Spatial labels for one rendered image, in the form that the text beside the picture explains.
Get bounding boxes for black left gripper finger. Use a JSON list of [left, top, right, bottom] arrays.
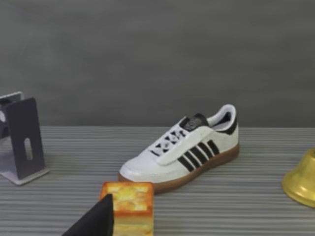
[[62, 193, 114, 236]]

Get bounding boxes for orange yellow patterned block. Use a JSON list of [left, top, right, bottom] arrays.
[[97, 181, 155, 236]]

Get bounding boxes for grey metal phone stand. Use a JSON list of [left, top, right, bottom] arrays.
[[0, 91, 51, 186]]

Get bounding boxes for white sneaker with black stripes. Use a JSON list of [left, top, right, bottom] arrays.
[[119, 104, 241, 195]]

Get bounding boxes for golden brass bell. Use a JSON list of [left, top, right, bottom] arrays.
[[282, 147, 315, 208]]

